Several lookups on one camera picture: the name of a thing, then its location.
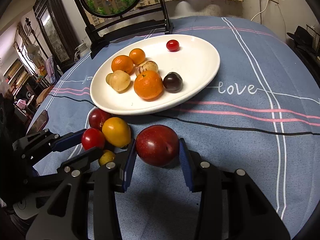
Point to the yellow-orange persimmon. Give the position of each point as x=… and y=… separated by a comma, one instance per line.
x=117, y=132

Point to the small yellow-green fruit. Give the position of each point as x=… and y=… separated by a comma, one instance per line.
x=108, y=156

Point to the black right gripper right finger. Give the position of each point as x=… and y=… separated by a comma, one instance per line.
x=229, y=199

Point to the framed picture on wall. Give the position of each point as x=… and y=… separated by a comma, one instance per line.
x=57, y=31

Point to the large orange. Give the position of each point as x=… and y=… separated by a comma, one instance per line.
x=148, y=84

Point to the large dark red plum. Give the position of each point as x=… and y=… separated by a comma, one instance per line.
x=97, y=118

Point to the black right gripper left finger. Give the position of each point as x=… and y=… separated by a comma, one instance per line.
x=83, y=193

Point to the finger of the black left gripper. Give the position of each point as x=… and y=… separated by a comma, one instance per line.
x=81, y=162
x=67, y=141

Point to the small orange tangerine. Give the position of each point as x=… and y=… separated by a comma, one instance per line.
x=137, y=55

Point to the smartphone in maroon case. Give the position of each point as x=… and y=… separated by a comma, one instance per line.
x=39, y=123

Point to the white kettle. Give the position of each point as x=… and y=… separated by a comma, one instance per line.
x=80, y=51

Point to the round goldfish screen on stand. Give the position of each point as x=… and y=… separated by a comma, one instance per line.
x=99, y=42

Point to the small green-yellow fruit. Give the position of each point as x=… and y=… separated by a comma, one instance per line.
x=108, y=77

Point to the small red cherry tomato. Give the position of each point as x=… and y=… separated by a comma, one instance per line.
x=173, y=45

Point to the blue striped tablecloth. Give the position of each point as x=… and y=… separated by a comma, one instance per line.
x=260, y=113

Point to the striped pepino melon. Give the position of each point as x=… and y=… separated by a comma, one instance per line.
x=147, y=65

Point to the yellow round pear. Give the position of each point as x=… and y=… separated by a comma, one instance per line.
x=119, y=80

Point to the dark purple plum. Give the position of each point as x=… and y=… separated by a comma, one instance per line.
x=172, y=82

